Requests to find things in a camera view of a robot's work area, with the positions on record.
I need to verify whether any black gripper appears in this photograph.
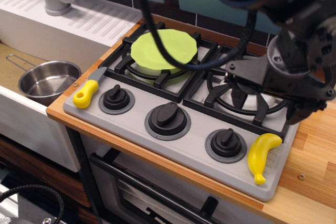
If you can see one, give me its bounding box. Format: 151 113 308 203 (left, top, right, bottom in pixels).
225 31 335 125

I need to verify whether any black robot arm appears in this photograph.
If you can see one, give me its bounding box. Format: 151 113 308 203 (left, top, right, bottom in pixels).
221 0 335 124

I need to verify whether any yellow toy banana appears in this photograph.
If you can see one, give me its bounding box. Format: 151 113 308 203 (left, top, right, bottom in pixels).
247 133 282 185

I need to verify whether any right black burner grate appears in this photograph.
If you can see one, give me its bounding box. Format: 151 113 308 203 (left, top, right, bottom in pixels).
183 44 311 137

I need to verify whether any black burner grate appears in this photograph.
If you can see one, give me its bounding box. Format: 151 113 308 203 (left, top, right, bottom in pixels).
183 44 311 137
98 21 219 103

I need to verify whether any white right burner cap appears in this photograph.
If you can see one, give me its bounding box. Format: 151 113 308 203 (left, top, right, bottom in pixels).
212 75 281 114

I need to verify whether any grey toy stove top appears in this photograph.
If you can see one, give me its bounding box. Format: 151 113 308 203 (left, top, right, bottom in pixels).
63 72 298 200

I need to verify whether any right black stove knob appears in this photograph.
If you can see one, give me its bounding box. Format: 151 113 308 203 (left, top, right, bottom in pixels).
205 129 247 164

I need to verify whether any black stove knob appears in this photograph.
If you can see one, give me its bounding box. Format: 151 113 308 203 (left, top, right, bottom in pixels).
144 102 191 141
205 129 247 164
98 84 135 115

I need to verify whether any middle black stove knob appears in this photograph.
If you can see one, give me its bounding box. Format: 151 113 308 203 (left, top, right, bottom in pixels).
144 102 191 141

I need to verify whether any green plastic plate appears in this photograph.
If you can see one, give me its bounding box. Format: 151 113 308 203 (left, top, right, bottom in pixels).
130 29 198 70

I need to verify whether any left black burner grate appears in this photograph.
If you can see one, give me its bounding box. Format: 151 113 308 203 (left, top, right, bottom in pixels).
98 21 219 103

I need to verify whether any left black stove knob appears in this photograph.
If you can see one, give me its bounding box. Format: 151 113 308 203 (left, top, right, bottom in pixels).
98 84 135 115

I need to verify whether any toy oven door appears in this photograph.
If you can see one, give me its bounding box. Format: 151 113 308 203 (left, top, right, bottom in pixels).
88 148 259 223

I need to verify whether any stainless steel pot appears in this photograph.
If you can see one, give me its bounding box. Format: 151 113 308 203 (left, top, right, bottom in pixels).
6 54 81 106

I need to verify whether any white toy sink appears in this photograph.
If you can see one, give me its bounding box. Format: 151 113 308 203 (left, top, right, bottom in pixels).
1 0 142 172

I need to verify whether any black braided cable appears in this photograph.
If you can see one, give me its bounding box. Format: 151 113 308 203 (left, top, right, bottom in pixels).
129 0 257 71

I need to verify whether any yellow handled toy knife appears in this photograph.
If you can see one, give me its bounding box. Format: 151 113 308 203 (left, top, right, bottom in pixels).
72 67 107 109

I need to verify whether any black cable lower left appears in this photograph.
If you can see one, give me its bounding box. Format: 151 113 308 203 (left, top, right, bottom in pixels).
0 184 65 224

